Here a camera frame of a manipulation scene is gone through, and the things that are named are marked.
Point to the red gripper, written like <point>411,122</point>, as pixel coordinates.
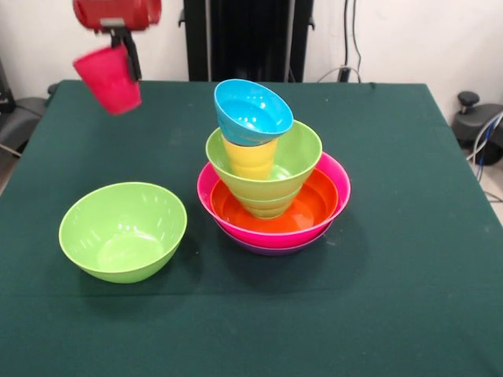
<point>118,12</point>

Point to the red cup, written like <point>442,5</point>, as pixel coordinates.
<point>108,82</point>

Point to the small blue bowl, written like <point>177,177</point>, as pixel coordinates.
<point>251,110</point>

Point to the yellow cup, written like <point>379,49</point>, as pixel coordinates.
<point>249,161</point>

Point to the large green bowl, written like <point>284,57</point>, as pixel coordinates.
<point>122,231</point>

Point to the medium green bowl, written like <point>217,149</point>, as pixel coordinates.
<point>298,157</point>

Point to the small ribbed green bowl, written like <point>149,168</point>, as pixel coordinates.
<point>267,208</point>

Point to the orange bowl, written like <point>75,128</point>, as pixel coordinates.
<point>314,204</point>

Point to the purple bowl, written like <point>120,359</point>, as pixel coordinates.
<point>279,251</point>

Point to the pink bowl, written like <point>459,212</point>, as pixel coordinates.
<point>342,184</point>

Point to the black office chair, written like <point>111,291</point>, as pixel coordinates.
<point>23,110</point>

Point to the black plug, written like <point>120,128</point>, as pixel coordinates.
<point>344,74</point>

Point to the dark green tablecloth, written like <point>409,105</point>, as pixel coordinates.
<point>251,314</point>

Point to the black chair with round knob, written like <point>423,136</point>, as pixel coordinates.
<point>471,125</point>

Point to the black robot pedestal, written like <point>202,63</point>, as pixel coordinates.
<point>243,39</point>

